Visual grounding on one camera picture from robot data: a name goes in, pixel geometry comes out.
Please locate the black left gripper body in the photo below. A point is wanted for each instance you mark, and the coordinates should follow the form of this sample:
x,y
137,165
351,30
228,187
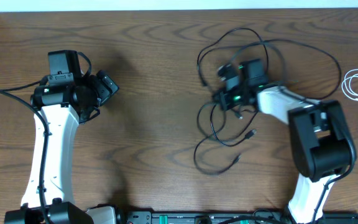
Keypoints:
x,y
100,88

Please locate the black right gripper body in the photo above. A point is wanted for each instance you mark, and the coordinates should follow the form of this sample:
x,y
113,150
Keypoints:
x,y
231,99

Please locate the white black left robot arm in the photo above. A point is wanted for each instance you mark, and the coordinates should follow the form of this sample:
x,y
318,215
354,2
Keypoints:
x,y
62,100

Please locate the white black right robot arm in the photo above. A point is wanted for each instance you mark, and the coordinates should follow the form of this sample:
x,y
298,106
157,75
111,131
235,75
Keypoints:
x,y
321,144

